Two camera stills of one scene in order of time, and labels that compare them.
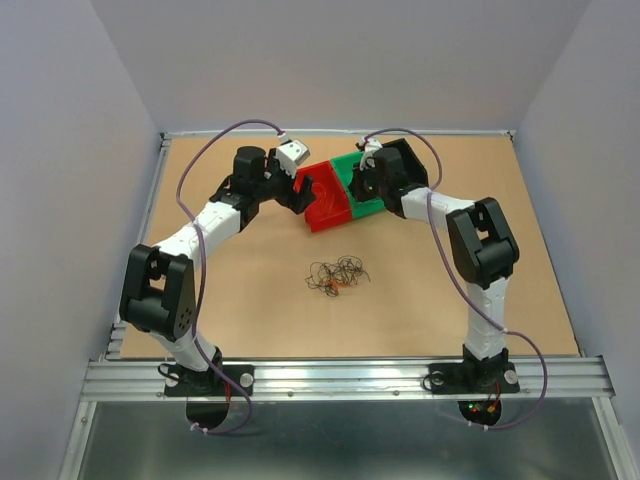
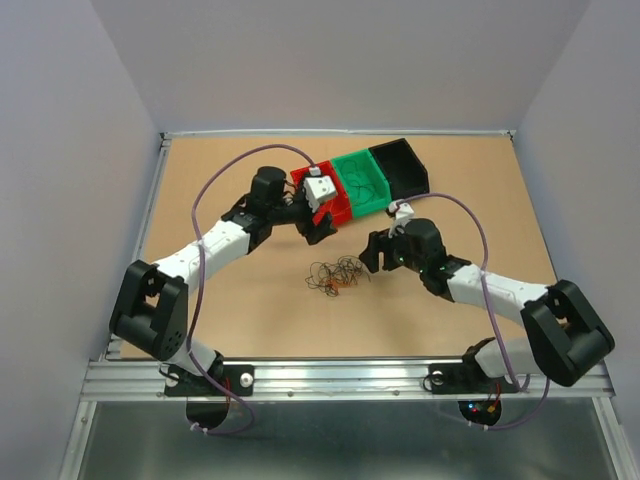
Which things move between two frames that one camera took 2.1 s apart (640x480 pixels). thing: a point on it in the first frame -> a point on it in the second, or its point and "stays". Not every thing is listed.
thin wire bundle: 328,277 stays
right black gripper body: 367,185 -> 396,252
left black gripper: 296,202 -> 322,229
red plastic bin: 331,206 stays
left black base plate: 183,382 stays
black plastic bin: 414,173 stays
